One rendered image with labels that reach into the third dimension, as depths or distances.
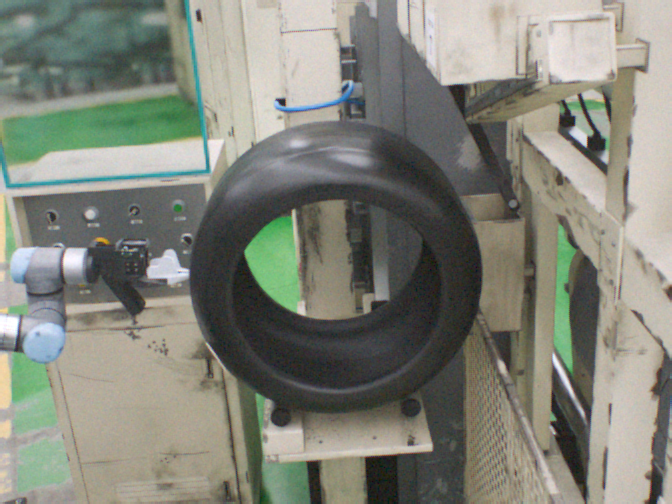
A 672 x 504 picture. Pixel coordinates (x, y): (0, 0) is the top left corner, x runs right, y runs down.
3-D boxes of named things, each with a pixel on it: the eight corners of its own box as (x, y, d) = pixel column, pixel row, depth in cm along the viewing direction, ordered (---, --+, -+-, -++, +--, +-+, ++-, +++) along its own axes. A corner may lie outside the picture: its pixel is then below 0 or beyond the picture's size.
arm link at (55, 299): (28, 351, 166) (22, 302, 162) (31, 327, 176) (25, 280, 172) (68, 346, 168) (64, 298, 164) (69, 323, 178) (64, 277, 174)
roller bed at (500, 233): (450, 301, 220) (449, 197, 209) (505, 297, 220) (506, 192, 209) (463, 335, 202) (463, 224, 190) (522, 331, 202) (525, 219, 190)
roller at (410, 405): (386, 324, 205) (404, 323, 205) (386, 340, 207) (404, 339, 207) (400, 400, 173) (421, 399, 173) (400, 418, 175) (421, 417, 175)
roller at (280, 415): (295, 346, 207) (278, 349, 207) (291, 330, 205) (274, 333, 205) (293, 425, 174) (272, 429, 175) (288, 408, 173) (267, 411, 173)
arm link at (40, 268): (23, 278, 173) (19, 241, 170) (75, 279, 174) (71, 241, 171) (10, 293, 166) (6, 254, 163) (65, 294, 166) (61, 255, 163)
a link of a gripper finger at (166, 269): (190, 259, 165) (144, 258, 165) (191, 285, 168) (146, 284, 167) (192, 253, 168) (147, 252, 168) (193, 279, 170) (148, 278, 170)
